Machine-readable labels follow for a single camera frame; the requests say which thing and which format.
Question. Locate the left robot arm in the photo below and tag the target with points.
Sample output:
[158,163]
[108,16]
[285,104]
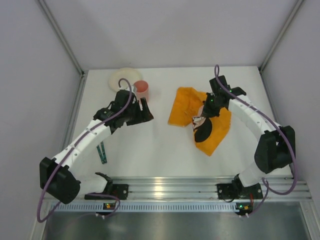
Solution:
[64,176]

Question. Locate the steel spoon teal handle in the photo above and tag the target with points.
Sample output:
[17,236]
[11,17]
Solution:
[104,157]

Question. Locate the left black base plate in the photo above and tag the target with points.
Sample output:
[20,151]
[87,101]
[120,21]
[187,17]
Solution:
[120,191]

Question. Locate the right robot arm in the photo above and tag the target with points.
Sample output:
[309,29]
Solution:
[276,144]

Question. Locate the pink plastic cup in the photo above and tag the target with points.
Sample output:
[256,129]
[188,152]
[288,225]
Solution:
[142,89]

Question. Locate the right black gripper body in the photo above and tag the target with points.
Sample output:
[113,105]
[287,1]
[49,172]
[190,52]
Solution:
[205,116]

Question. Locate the right aluminium frame post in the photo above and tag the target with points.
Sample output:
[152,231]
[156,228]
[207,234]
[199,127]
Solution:
[283,30]

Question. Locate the aluminium frame post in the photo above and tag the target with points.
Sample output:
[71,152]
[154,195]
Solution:
[60,35]
[283,30]

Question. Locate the white slotted cable duct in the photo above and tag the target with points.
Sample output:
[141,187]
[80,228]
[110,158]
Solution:
[157,207]

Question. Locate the left aluminium frame post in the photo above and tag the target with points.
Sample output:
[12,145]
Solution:
[60,35]

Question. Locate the orange cartoon placemat cloth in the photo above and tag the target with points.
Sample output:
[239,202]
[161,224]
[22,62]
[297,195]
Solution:
[208,132]

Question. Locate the aluminium mounting rail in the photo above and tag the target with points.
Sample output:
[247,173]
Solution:
[201,189]

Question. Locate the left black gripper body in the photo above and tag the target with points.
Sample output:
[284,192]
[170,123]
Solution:
[139,114]

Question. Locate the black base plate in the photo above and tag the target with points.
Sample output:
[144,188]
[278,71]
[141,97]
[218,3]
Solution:
[120,191]
[228,192]

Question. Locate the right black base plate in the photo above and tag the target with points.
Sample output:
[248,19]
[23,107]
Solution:
[228,192]

